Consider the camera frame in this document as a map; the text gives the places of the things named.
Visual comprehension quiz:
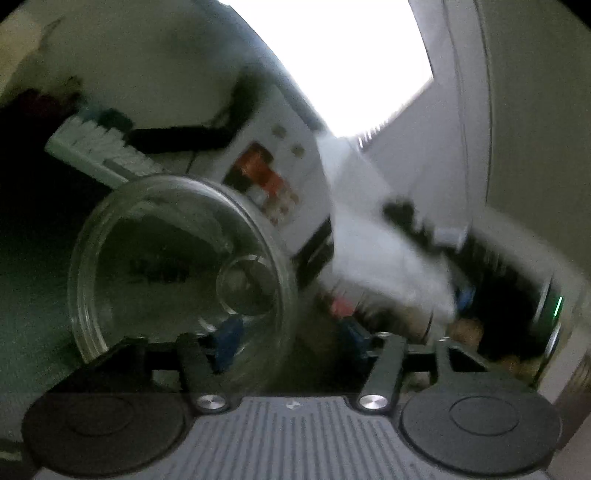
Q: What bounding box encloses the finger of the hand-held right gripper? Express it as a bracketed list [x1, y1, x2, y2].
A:
[450, 274, 478, 319]
[382, 196, 472, 253]

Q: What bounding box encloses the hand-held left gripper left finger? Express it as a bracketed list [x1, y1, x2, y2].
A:
[44, 318, 243, 414]

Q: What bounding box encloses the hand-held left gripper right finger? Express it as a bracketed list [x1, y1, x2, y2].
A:
[342, 322, 536, 414]

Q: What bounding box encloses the white paper tissue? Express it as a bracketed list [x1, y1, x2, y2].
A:
[318, 134, 458, 324]

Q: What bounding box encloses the clear glass jar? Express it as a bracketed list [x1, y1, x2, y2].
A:
[67, 174, 298, 384]

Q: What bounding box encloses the patterned white can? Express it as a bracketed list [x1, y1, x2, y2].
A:
[263, 189, 301, 227]

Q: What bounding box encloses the computer monitor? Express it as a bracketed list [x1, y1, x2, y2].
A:
[217, 0, 437, 139]

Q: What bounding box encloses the black monitor stand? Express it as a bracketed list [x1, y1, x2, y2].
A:
[127, 69, 264, 155]

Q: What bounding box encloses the light blue keyboard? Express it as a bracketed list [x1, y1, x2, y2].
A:
[45, 111, 169, 188]

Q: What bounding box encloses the dark round jar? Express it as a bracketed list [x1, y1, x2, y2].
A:
[99, 108, 134, 134]

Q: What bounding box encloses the red ashtray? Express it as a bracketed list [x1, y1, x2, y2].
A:
[18, 88, 70, 116]

